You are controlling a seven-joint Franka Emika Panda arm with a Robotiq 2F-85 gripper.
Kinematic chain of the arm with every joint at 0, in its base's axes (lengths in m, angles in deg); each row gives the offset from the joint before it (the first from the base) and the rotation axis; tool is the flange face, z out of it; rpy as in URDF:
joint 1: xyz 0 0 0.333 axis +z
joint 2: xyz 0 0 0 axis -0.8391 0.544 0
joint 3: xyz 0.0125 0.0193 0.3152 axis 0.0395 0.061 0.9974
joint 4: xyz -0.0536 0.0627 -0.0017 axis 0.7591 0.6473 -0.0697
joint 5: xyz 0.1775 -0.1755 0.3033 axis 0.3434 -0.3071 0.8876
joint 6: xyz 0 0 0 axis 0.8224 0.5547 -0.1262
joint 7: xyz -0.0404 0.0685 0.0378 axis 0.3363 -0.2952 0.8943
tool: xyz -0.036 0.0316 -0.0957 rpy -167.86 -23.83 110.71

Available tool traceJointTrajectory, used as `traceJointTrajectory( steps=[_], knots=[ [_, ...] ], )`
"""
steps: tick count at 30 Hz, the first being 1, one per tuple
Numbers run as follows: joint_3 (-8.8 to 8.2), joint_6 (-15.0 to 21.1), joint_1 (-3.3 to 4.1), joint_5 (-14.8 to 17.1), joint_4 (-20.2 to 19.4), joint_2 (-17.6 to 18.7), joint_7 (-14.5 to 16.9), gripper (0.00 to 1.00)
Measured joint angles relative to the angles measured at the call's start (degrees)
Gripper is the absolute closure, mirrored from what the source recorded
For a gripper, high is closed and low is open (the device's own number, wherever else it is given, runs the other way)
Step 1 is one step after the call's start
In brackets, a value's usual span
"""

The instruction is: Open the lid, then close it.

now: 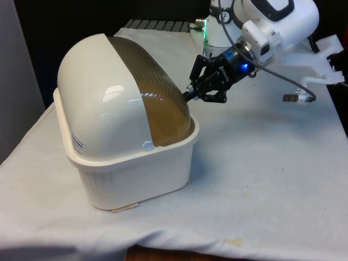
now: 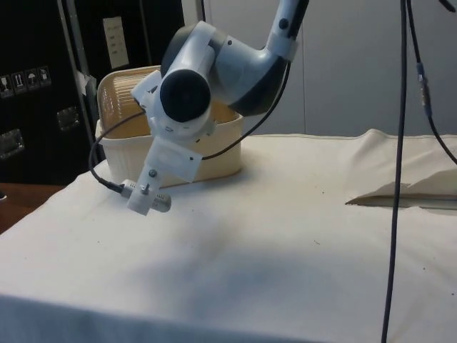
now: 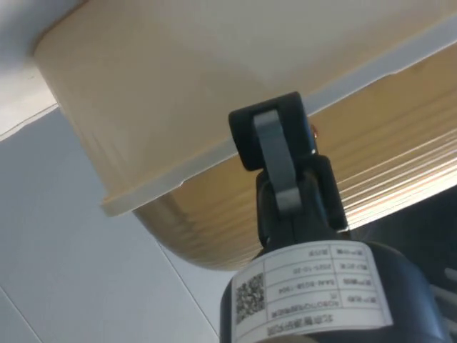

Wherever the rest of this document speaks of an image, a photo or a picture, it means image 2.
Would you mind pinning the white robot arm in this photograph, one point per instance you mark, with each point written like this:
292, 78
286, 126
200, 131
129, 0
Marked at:
235, 53

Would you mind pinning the rounded box lid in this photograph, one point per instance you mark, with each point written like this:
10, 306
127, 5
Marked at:
118, 96

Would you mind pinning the cream box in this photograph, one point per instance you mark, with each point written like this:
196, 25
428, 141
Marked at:
221, 157

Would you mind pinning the black cabinet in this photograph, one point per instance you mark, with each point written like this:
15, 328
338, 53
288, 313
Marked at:
35, 43

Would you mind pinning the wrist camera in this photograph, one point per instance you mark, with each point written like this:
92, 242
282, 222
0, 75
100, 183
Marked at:
159, 203

